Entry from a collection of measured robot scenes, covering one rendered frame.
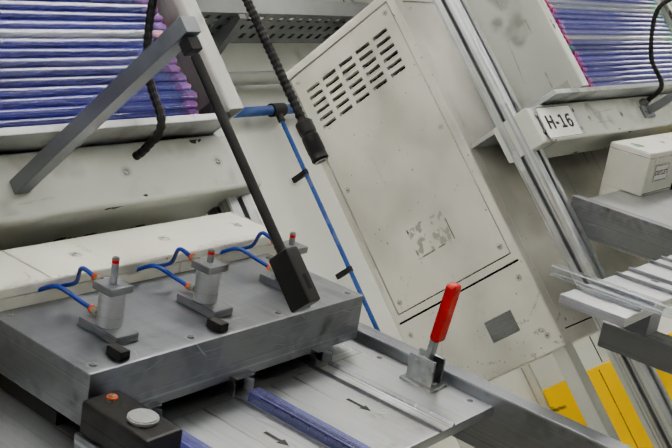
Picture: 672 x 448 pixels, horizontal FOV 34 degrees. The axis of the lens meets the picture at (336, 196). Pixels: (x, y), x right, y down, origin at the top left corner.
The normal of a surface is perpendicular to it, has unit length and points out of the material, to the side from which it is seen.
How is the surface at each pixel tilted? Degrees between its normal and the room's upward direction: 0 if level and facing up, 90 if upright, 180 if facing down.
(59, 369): 90
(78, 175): 90
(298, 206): 90
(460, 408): 43
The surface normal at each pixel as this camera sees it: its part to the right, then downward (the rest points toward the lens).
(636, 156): -0.63, 0.11
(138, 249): 0.15, -0.95
